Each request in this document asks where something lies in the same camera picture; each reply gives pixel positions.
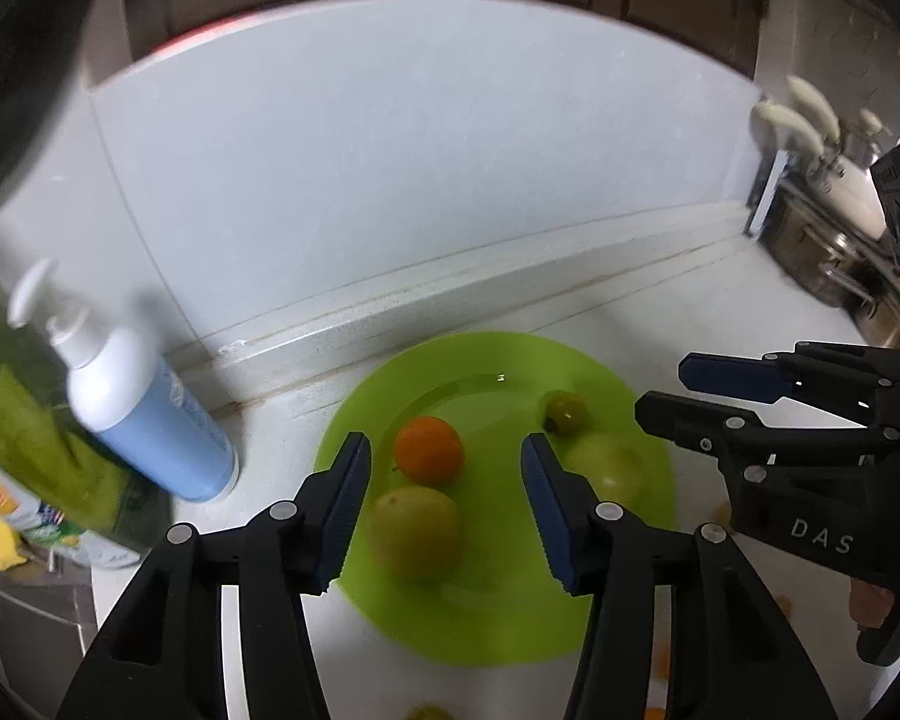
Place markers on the stainless steel sink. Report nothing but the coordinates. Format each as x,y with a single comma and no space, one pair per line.
817,247

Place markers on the green plastic bottle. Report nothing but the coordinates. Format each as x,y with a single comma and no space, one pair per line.
15,390

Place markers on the small orange fruit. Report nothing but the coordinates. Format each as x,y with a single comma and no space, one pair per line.
654,714

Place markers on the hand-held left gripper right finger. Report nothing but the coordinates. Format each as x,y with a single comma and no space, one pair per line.
551,517

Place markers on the person's right hand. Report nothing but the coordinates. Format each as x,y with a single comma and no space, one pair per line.
871,606

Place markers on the small green-brown fruit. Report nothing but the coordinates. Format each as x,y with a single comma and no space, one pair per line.
566,410

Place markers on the green plastic plate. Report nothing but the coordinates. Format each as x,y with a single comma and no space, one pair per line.
487,615

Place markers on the small yellow-green fruit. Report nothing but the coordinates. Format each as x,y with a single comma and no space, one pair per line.
430,712

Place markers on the dark round object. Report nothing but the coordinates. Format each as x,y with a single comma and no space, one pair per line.
22,52

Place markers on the chrome rail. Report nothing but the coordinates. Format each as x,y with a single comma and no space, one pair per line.
766,195

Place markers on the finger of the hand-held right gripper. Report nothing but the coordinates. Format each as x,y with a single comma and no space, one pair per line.
727,375
682,416

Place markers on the pale green round fruit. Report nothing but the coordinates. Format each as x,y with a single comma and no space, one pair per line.
607,465

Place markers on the white knife block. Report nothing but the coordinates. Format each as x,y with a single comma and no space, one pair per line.
851,191

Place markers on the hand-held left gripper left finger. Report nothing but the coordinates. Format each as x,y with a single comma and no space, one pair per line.
343,510

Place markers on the white and blue pump bottle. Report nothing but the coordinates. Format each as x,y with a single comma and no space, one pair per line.
150,420

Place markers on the large yellow-green fruit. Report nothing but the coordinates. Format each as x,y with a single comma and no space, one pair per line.
414,532

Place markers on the orange tangerine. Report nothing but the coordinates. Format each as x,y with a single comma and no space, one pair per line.
429,450

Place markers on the yellow sponge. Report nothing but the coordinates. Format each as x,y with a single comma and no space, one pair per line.
4,544

